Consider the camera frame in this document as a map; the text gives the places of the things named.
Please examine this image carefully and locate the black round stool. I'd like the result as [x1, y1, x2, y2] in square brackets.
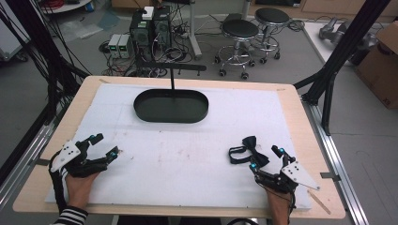
[250, 7, 291, 65]
[213, 19, 261, 81]

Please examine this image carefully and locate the person's left hand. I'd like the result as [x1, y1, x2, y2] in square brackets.
[65, 172, 100, 210]

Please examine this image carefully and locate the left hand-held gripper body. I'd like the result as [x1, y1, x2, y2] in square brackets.
[49, 140, 110, 179]

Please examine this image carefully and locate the striped sleeve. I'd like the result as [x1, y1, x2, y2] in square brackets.
[50, 204, 89, 225]

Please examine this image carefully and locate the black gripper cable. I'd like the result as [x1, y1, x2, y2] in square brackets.
[48, 151, 69, 214]
[288, 189, 298, 218]

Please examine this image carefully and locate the black cable loop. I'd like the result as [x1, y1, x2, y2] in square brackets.
[226, 217, 260, 225]

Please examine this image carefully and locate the white box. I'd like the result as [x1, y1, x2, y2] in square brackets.
[141, 6, 155, 22]

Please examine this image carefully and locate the black computer tower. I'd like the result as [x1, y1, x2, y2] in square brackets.
[152, 5, 173, 53]
[129, 9, 155, 53]

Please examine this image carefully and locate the grey desk leg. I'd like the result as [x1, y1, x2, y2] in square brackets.
[187, 0, 204, 61]

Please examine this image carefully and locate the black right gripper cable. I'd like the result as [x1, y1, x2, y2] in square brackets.
[288, 189, 298, 218]

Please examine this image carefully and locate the aluminium rail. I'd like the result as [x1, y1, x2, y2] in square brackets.
[300, 95, 371, 225]
[0, 120, 59, 211]

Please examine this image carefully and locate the black bow tie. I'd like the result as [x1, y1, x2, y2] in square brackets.
[228, 135, 270, 169]

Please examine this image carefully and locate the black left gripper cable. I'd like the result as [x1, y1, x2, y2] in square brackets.
[48, 151, 69, 214]

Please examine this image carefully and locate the tangle of black cables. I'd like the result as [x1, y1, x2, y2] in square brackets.
[98, 3, 196, 79]

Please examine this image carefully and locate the grey power supply unit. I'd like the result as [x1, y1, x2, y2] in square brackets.
[118, 34, 134, 59]
[107, 33, 122, 59]

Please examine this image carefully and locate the cardboard box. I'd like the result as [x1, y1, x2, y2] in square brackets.
[354, 21, 398, 111]

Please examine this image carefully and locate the grey tape strip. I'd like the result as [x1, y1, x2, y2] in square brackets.
[319, 171, 343, 183]
[33, 157, 52, 167]

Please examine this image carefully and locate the clear plastic sheet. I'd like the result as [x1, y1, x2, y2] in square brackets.
[58, 19, 105, 41]

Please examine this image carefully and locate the wooden stick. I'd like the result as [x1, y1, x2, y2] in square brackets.
[307, 189, 332, 216]

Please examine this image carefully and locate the black frame post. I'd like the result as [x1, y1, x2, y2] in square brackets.
[293, 0, 392, 137]
[0, 0, 92, 127]

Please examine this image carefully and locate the black stand with oval tray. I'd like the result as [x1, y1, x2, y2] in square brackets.
[132, 60, 210, 124]

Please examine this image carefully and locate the person's right hand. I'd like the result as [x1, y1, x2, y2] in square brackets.
[265, 188, 294, 225]

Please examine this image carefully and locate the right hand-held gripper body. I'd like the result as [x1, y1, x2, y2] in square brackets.
[254, 156, 321, 195]

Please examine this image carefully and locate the white round table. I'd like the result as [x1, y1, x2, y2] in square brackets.
[39, 0, 94, 15]

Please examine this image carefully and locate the white foam mat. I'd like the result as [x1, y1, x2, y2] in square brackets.
[44, 82, 314, 211]

